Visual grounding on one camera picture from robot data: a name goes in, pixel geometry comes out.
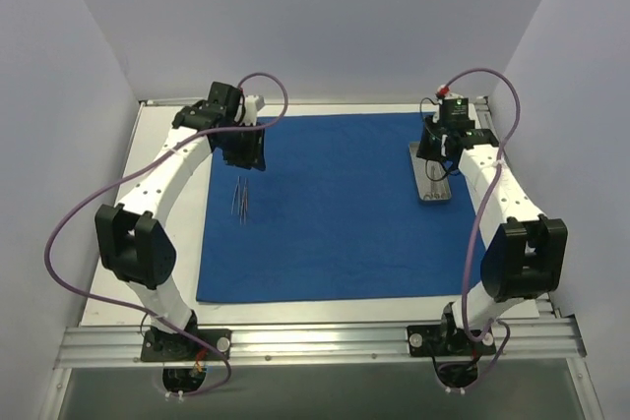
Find steel tweezers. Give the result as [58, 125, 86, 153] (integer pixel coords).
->
[230, 177, 241, 214]
[241, 178, 249, 215]

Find metal instrument tray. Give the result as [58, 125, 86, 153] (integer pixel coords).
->
[409, 142, 452, 204]

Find blue surgical cloth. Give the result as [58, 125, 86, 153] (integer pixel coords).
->
[196, 113, 474, 304]

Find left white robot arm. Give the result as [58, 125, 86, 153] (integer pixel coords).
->
[94, 82, 266, 360]

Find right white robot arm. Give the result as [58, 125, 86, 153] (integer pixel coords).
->
[416, 94, 568, 354]

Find surgical scissors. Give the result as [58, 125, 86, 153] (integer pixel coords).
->
[425, 161, 450, 201]

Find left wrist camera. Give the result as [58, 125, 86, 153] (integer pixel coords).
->
[235, 95, 265, 126]

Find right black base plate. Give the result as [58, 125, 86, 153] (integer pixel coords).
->
[406, 325, 497, 358]

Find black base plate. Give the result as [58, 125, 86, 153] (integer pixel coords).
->
[406, 325, 497, 358]
[140, 326, 232, 363]

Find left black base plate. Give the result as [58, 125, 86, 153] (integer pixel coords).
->
[140, 326, 232, 363]

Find front aluminium rail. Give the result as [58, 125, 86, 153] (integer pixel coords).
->
[54, 317, 587, 369]

